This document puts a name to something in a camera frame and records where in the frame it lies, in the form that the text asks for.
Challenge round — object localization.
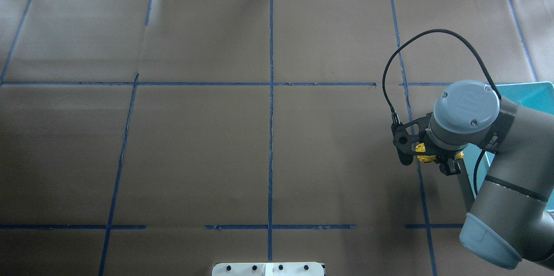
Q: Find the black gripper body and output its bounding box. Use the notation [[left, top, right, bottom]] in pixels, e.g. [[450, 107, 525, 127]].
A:
[[422, 133, 466, 164]]

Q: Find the yellow beetle toy car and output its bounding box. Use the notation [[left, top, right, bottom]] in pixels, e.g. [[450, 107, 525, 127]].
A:
[[415, 143, 465, 164]]

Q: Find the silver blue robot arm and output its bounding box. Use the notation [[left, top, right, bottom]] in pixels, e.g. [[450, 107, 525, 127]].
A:
[[427, 80, 554, 270]]

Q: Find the turquoise plastic storage bin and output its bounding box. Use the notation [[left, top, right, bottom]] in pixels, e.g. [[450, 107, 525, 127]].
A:
[[477, 82, 553, 212]]

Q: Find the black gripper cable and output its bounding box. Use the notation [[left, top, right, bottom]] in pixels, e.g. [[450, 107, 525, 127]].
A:
[[382, 29, 502, 125]]

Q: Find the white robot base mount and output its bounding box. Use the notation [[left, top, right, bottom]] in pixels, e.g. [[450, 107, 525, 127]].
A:
[[211, 262, 326, 276]]

